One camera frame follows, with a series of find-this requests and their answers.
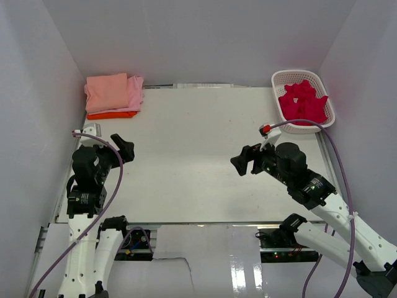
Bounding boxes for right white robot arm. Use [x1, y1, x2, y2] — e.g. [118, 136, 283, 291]
[230, 143, 396, 297]

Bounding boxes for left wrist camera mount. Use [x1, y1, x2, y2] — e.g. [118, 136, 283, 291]
[72, 123, 102, 147]

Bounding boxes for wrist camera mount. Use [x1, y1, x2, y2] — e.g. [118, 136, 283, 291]
[72, 123, 102, 147]
[259, 124, 281, 151]

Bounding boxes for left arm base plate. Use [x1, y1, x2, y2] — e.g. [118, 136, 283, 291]
[115, 228, 153, 261]

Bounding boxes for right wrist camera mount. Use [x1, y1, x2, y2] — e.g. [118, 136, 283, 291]
[259, 124, 281, 151]

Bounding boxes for white plastic basket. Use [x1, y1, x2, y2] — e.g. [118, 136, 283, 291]
[271, 70, 335, 134]

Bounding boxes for folded peach t shirt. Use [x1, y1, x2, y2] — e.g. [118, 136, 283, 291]
[84, 73, 129, 114]

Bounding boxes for folded orange t shirt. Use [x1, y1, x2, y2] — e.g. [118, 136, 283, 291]
[86, 111, 137, 120]

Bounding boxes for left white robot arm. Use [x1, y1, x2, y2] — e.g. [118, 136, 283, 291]
[58, 133, 135, 297]

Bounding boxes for red t shirt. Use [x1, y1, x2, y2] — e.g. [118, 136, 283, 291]
[279, 79, 328, 124]

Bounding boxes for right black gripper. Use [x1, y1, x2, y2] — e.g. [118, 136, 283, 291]
[230, 137, 292, 187]

